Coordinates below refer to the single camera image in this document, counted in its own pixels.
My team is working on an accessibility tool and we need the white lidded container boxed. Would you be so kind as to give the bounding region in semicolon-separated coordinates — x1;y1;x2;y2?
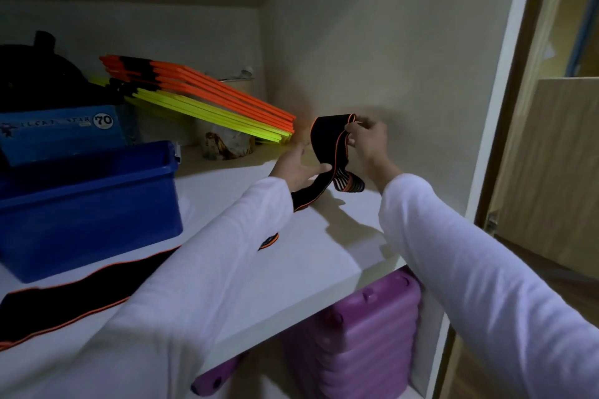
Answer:
218;66;256;96

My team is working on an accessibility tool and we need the wooden door frame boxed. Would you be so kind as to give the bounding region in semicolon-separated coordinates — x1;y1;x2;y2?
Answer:
474;0;569;228

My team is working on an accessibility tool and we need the white cabinet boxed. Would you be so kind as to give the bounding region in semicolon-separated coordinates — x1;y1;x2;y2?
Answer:
0;0;541;399

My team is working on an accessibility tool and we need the black bag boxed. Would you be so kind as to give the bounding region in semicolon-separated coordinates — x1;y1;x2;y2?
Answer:
0;30;115;113

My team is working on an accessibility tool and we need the person's right forearm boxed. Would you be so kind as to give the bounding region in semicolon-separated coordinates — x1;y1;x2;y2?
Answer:
367;156;599;399

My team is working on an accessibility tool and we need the black strap with orange trim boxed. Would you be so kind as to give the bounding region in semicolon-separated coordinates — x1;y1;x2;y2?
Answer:
0;113;366;352

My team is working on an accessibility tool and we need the blue plastic bin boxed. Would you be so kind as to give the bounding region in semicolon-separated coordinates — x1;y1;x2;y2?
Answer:
0;140;184;284

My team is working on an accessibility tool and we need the stack of orange flat slats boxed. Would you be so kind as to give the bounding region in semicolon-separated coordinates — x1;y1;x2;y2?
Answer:
99;55;297;135

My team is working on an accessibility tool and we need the blue printed cardboard box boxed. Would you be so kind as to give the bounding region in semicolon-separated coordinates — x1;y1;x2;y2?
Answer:
0;104;128;166

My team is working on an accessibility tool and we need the purple ribbed suitcase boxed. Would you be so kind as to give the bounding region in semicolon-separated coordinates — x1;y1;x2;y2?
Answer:
280;267;423;399

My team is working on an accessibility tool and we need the white patterned cup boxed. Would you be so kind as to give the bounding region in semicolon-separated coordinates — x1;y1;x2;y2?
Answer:
202;125;256;161

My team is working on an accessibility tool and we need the purple plastic case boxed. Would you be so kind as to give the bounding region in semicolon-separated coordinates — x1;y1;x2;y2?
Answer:
190;353;246;398

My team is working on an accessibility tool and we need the stack of yellow flat slats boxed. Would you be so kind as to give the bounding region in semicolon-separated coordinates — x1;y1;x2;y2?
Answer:
88;76;292;145

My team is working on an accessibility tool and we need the wooden door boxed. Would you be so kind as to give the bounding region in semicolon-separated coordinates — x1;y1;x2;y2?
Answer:
487;77;599;281

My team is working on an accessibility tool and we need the person's right hand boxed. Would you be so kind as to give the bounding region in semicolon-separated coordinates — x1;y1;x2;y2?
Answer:
344;116;392;166

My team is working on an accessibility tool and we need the person's left hand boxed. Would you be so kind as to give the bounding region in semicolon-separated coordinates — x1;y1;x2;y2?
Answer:
270;139;333;193

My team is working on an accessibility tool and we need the person's left forearm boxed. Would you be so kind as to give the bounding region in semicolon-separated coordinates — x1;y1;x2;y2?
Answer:
0;176;295;399

